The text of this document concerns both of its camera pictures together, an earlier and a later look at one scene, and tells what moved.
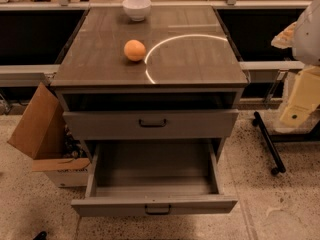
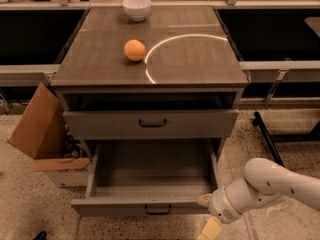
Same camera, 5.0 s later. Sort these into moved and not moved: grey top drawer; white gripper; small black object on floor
Moved: white gripper
Not moved: grey top drawer; small black object on floor
